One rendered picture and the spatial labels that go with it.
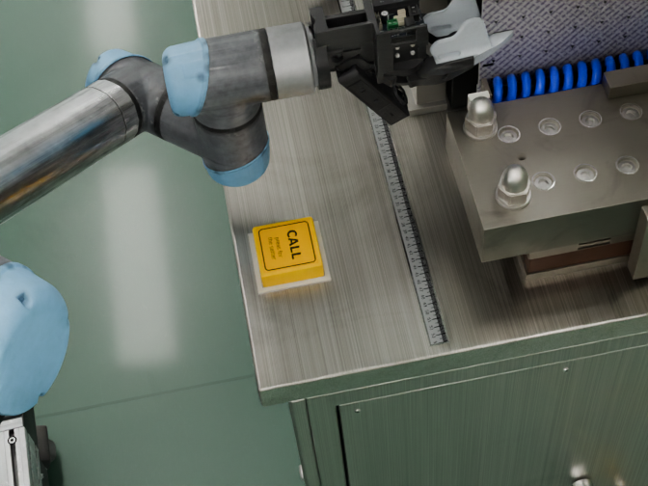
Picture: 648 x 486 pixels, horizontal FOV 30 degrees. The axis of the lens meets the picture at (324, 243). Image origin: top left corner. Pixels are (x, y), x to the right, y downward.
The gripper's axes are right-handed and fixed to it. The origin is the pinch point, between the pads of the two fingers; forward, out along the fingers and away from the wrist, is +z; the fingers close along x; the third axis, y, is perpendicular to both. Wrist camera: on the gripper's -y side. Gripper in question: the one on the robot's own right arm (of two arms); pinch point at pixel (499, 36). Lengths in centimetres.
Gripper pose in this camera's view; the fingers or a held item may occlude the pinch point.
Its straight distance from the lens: 131.4
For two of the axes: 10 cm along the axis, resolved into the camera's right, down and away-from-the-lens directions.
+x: -1.8, -8.0, 5.7
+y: -0.7, -5.7, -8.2
